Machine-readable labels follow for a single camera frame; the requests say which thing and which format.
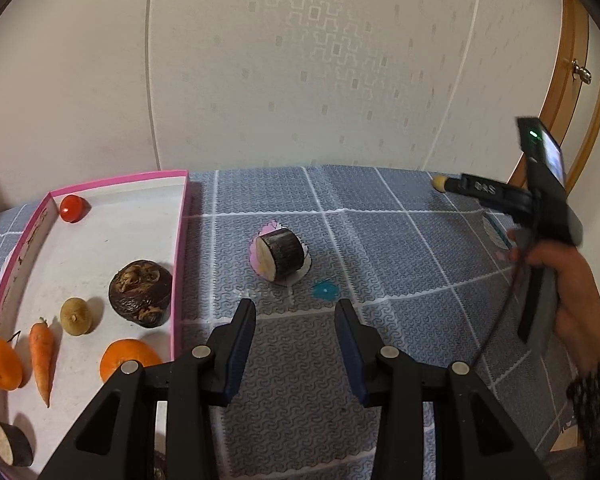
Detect red cherry tomato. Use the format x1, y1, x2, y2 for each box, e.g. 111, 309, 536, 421
59, 194, 87, 223

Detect small tan round fruit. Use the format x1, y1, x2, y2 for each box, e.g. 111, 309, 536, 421
431, 174, 448, 193

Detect pink shallow box tray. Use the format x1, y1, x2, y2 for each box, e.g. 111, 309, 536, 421
0, 170, 188, 479

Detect dark shiitake mushroom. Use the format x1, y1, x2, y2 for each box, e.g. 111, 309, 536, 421
108, 260, 172, 328

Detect grey checked play mat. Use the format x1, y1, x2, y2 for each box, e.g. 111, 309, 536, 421
0, 166, 574, 479

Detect orange tangerine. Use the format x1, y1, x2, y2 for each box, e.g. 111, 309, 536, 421
0, 339, 23, 391
99, 339, 162, 382

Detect wooden door frame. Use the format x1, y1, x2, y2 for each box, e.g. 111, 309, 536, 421
500, 0, 600, 190

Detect dark patterned sleeve forearm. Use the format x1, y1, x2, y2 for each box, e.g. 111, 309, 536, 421
567, 350, 600, 479

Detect person right hand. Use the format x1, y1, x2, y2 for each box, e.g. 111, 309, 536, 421
524, 242, 600, 376

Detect metal door latch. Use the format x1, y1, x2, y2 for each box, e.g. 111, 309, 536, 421
571, 58, 592, 84

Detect dark eggplant slice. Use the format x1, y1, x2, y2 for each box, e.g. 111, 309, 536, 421
0, 422, 33, 467
254, 228, 306, 282

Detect black camera with screen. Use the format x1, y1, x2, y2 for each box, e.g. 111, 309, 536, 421
516, 116, 565, 188

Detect orange carrot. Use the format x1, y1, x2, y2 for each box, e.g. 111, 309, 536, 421
29, 318, 55, 408

